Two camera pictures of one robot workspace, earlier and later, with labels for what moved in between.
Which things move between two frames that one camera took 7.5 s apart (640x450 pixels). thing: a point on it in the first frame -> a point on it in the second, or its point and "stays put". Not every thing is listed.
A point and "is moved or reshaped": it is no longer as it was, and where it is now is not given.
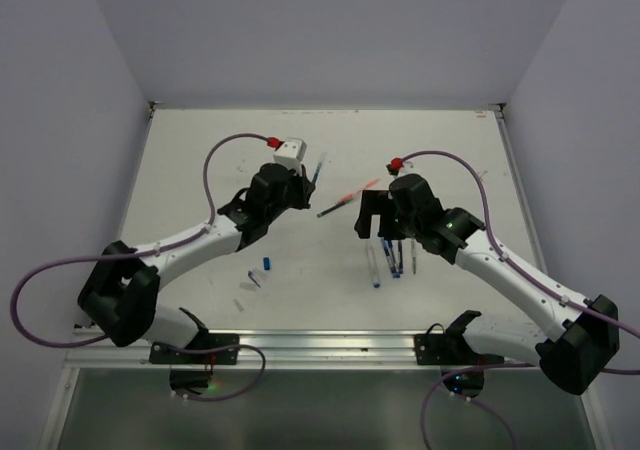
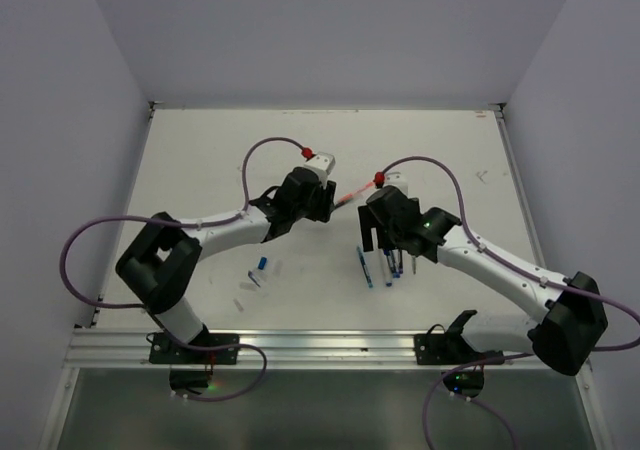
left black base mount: x=197 y=380 stays put
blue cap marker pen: x=373 y=263 -> x=387 y=262
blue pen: x=320 y=163 is moved or reshaped
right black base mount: x=452 y=348 stays put
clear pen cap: x=240 y=307 stays put
